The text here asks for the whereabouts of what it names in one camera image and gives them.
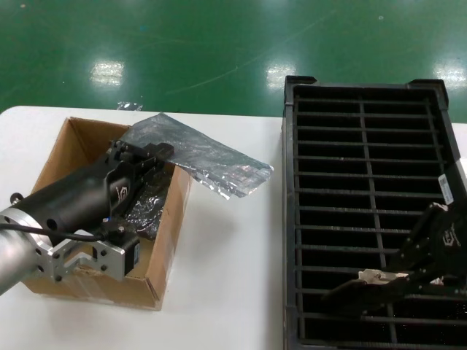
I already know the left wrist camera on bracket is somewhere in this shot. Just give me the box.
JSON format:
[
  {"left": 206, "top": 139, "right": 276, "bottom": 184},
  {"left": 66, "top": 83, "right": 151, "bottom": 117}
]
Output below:
[{"left": 31, "top": 221, "right": 142, "bottom": 284}]

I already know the grey antistatic plastic bag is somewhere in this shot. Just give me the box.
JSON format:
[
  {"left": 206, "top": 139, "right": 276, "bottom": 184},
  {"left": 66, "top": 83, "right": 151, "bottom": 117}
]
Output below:
[{"left": 125, "top": 112, "right": 275, "bottom": 201}]

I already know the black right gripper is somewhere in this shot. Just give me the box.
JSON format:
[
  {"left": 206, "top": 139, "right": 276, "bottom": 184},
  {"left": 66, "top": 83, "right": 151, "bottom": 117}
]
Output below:
[{"left": 382, "top": 202, "right": 467, "bottom": 299}]

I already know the open brown cardboard box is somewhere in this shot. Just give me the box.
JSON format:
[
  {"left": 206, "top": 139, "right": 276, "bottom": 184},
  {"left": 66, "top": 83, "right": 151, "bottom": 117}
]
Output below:
[{"left": 21, "top": 116, "right": 193, "bottom": 312}]

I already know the black slotted plastic container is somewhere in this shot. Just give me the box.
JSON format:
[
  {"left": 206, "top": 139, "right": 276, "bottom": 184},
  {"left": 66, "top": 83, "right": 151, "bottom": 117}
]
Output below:
[{"left": 280, "top": 75, "right": 467, "bottom": 350}]

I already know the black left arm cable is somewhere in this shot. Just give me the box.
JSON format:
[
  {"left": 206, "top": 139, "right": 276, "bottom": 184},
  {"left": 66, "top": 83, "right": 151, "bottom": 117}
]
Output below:
[{"left": 0, "top": 223, "right": 110, "bottom": 244}]

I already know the bagged graphics card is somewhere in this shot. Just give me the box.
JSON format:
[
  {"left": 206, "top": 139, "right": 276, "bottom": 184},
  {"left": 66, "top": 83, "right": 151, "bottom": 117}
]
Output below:
[{"left": 126, "top": 181, "right": 169, "bottom": 241}]

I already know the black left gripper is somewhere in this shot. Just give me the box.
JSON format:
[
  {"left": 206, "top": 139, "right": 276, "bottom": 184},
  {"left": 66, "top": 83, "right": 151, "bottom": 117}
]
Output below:
[{"left": 16, "top": 139, "right": 176, "bottom": 246}]

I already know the graphics card with metal bracket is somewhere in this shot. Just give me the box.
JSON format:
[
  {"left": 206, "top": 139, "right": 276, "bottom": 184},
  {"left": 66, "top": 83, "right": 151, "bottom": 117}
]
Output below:
[{"left": 320, "top": 268, "right": 415, "bottom": 319}]

